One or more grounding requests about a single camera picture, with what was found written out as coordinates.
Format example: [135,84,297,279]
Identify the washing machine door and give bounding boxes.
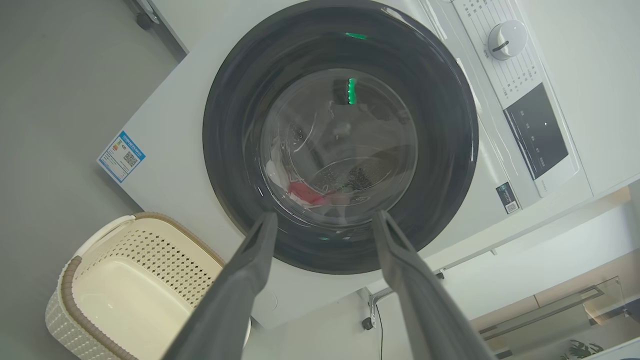
[202,0,480,275]

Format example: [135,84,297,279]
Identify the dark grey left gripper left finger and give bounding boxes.
[162,211,279,360]

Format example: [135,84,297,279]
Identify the white control knob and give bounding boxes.
[487,20,528,61]

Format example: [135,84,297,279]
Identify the cream perforated laundry basket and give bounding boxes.
[45,212,252,360]

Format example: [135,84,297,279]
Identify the red white numbered jersey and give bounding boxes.
[265,145,301,201]

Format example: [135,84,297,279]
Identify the black washing machine control panel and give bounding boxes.
[503,82,570,181]

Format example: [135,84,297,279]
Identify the blue energy label sticker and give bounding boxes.
[96,130,147,184]

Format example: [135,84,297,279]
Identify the green potted plant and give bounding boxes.
[560,339,604,360]

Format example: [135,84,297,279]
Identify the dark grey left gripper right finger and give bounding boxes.
[371,210,497,360]

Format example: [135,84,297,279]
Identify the metal framed glass panel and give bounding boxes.
[479,276,626,353]

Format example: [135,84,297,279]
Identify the oval filter access cover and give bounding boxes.
[252,287,279,317]

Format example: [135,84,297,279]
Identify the metal leg with caster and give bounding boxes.
[125,0,162,31]
[361,270,446,331]

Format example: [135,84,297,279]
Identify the small black QR sticker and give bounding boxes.
[496,182,521,215]

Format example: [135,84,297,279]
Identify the white washing machine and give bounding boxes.
[96,0,596,331]

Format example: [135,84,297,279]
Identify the black floor cable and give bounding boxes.
[374,304,385,360]

